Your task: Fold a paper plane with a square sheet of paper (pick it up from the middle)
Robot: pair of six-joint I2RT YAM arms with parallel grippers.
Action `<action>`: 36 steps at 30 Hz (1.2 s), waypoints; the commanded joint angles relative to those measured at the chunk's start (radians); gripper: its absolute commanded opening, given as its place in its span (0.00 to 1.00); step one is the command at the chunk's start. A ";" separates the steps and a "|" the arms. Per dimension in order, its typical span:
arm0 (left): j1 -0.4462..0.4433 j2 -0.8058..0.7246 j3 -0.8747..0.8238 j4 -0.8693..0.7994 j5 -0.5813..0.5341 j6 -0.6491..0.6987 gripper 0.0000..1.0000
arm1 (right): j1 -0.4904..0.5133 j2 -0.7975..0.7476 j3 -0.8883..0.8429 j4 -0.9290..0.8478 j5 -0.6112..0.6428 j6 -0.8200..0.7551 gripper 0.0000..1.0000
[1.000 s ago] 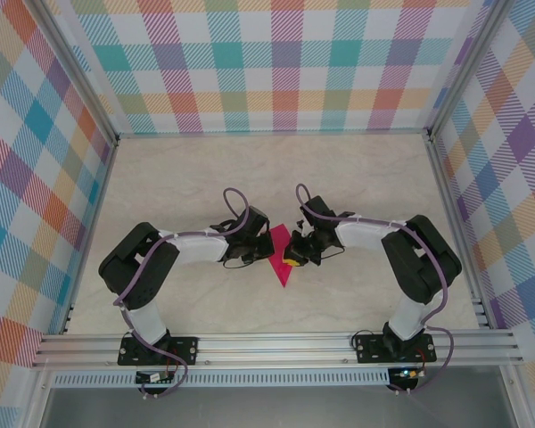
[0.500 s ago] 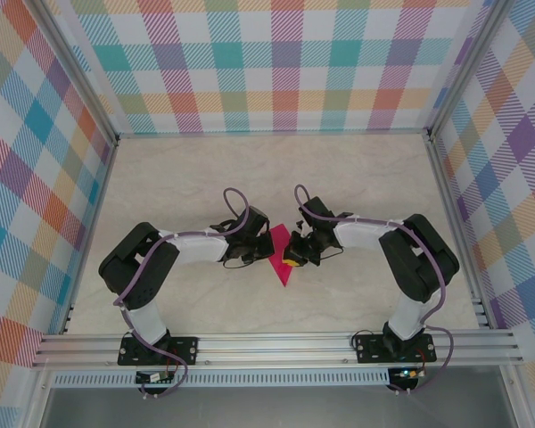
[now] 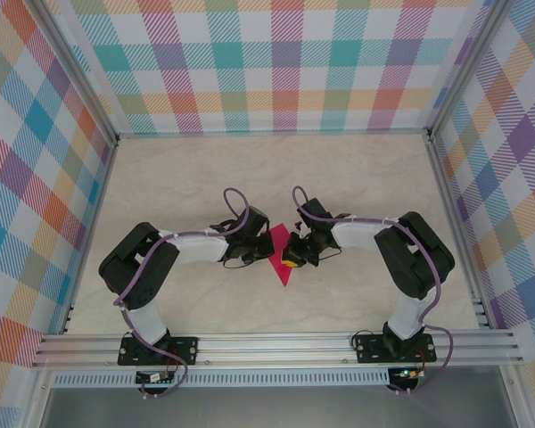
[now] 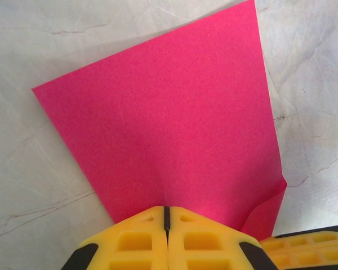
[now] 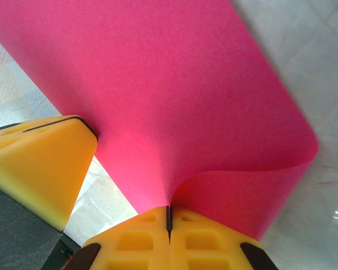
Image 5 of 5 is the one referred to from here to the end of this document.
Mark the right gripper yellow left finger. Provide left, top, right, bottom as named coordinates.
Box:
left=63, top=206, right=171, bottom=270

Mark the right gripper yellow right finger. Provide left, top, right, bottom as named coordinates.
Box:
left=168, top=206, right=280, bottom=270

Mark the pink paper sheet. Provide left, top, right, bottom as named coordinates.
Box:
left=0, top=0, right=319, bottom=242

